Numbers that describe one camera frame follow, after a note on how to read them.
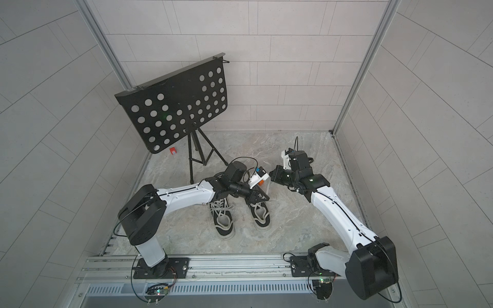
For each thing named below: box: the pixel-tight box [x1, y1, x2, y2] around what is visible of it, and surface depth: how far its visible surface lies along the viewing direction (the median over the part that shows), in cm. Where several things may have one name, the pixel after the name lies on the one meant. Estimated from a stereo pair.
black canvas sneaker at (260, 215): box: [248, 201, 271, 231], surface depth 80 cm
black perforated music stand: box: [114, 52, 230, 185], surface depth 70 cm
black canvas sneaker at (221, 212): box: [208, 195, 235, 240], surface depth 80 cm
